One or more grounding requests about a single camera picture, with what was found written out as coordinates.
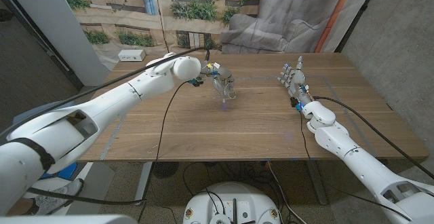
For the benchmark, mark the blue black floor object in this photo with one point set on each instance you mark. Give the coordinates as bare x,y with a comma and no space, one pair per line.
64,173

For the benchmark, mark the grey sneaker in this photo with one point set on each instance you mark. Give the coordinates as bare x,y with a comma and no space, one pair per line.
57,198

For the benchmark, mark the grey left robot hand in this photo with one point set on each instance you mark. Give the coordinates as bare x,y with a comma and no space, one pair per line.
222,74

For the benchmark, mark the black round mesh disc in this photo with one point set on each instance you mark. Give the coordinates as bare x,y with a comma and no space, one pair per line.
165,169

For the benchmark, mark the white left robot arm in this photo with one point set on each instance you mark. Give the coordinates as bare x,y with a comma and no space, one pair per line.
101,105

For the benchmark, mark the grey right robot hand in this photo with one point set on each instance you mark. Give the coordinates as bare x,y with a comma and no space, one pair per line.
296,81

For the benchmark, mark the white power strip box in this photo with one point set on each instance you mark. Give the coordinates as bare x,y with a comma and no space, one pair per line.
131,55

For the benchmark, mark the printed fabric backdrop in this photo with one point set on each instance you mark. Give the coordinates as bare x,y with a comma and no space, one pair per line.
271,13

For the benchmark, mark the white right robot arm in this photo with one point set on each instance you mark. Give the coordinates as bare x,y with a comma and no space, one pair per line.
366,169

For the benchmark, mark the white pillar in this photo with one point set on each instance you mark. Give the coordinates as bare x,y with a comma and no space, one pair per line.
61,30

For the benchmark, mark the grey metal table leg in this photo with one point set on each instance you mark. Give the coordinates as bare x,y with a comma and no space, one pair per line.
317,183
144,180

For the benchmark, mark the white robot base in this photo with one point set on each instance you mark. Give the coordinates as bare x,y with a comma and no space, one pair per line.
230,197

